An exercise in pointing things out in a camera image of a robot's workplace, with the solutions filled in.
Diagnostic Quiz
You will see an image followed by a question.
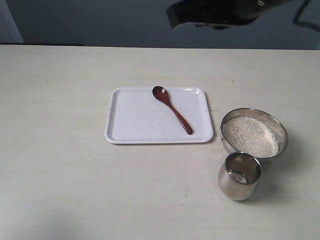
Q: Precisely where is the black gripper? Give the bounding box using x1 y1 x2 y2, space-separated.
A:
166 0 277 30

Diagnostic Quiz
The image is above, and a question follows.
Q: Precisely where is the white rectangular plastic tray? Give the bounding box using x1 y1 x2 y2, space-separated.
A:
104 87 215 145

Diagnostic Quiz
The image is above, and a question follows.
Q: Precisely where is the white rice in bowl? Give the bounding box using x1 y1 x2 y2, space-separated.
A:
222 116 279 158

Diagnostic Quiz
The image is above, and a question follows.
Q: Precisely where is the stainless steel cup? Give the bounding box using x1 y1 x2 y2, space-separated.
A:
218 152 262 201

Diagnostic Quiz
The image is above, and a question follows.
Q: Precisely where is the steel bowl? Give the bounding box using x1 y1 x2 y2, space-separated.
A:
220 107 289 164

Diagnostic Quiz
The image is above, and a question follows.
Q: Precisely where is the brown wooden spoon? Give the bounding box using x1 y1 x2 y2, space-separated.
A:
152 86 193 135

